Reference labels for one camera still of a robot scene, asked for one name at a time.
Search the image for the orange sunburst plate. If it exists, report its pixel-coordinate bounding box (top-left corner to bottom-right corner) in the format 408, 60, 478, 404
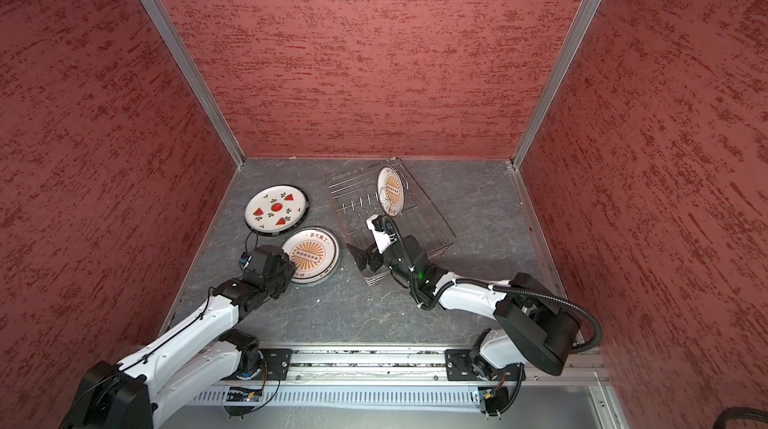
280, 226, 341, 284
377, 166, 405, 217

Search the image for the watermelon pattern white plate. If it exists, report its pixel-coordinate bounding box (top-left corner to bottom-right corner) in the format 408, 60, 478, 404
244, 185, 308, 235

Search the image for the brown striped rim plate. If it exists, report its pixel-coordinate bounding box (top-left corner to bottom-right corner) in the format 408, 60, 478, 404
244, 184, 312, 238

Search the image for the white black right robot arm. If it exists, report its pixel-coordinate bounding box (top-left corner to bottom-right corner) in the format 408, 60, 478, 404
347, 236, 580, 376

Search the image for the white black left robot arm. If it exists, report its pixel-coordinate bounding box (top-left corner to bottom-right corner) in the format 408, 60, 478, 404
61, 245, 296, 428

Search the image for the left circuit board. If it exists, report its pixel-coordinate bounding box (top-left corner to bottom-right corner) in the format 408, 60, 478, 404
225, 386, 264, 405

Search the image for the circuit board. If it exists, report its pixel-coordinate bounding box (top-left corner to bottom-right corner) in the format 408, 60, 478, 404
225, 386, 264, 405
474, 387, 510, 417

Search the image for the right circuit board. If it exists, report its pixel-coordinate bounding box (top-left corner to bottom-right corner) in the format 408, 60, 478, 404
474, 387, 510, 417

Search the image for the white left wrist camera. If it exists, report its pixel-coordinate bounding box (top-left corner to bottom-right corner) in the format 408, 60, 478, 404
239, 252, 252, 270

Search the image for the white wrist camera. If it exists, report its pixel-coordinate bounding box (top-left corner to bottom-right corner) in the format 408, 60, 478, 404
366, 215, 399, 254
239, 252, 252, 270

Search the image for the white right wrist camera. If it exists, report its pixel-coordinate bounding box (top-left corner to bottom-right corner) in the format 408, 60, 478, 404
366, 215, 399, 254

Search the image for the black corrugated cable conduit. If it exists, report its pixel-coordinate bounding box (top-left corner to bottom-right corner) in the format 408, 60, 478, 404
383, 215, 603, 353

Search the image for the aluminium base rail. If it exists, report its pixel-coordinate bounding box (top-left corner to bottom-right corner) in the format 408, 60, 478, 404
178, 345, 628, 428

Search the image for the aluminium left corner post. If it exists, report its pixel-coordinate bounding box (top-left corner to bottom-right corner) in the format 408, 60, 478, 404
140, 0, 247, 170

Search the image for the aluminium corner post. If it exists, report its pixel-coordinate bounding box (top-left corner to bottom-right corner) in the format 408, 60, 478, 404
511, 0, 602, 171
140, 0, 247, 170

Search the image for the aluminium right corner post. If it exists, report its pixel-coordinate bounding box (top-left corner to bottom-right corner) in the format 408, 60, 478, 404
511, 0, 602, 171

